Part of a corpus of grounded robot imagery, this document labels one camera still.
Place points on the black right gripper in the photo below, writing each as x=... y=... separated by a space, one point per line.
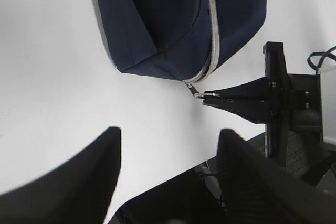
x=295 y=102

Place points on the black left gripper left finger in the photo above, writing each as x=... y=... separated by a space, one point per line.
x=78 y=191

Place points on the navy white lunch bag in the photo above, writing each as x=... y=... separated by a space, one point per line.
x=184 y=40

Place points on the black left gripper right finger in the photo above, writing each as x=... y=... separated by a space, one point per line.
x=257 y=190

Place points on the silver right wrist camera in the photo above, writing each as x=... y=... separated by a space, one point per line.
x=326 y=86

